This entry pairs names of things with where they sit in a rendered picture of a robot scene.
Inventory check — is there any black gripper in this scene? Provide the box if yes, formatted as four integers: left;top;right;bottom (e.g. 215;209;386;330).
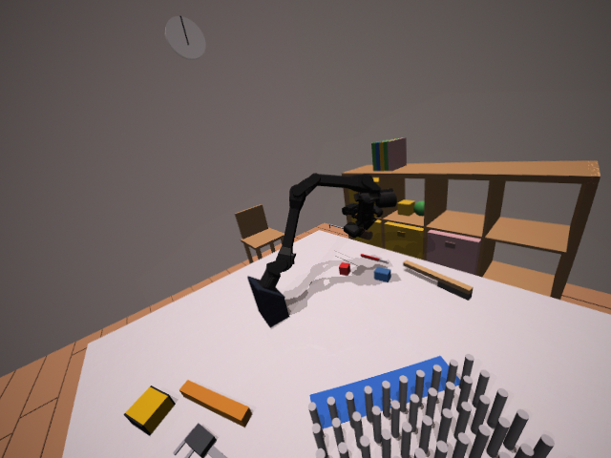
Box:
344;204;383;239

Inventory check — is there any yellow rectangular block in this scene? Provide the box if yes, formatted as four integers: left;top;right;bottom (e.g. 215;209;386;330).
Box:
124;385;176;436

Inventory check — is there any blue flat strip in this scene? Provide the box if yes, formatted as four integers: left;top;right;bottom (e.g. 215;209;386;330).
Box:
310;356;449;428

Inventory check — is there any red cube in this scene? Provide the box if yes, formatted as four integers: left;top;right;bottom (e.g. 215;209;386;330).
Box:
339;262;350;276

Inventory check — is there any brown wooden-handled tool with grey metal shaft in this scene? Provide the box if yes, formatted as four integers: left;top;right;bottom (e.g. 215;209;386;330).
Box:
329;224;373;240

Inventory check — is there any blue cube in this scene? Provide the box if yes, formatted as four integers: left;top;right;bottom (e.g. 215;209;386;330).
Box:
373;267;391;282

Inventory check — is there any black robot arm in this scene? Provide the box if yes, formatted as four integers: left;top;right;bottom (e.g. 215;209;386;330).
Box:
256;173;397;292

